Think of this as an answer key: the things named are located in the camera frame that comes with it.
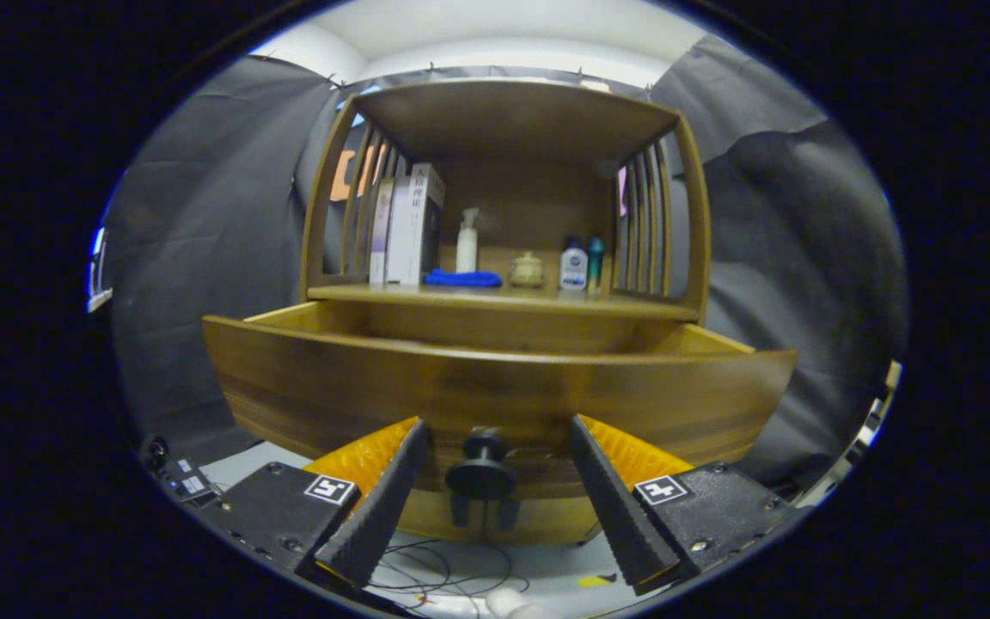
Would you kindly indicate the white bottle with blue cap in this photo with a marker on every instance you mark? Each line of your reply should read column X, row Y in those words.
column 573, row 268

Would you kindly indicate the large white book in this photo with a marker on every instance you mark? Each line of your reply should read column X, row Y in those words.
column 422, row 223

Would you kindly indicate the black device with labels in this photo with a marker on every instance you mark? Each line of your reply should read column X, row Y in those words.
column 181, row 477

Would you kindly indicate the yellow floor tape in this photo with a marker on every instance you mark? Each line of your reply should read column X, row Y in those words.
column 595, row 580

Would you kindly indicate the teal bottle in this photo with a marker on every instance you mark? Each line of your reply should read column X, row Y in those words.
column 595, row 262

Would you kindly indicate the lidded ceramic tea cup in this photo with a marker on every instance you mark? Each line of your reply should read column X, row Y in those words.
column 527, row 271

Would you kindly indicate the wooden cabinet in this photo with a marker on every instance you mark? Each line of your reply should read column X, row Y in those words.
column 512, row 120

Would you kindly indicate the blue folded cloth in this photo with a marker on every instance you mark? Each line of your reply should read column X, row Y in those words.
column 463, row 278

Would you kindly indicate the purple book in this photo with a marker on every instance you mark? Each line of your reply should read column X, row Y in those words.
column 378, row 236

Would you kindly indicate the thin white book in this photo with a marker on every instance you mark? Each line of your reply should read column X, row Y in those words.
column 398, row 232

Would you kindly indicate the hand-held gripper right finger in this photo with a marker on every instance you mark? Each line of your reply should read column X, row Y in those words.
column 615, row 507

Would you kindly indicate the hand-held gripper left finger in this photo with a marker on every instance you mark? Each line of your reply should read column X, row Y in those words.
column 379, row 507

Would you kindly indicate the wooden countertop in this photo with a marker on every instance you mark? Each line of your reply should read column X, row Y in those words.
column 504, row 297

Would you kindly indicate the white pump bottle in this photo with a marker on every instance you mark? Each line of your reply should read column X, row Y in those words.
column 467, row 249

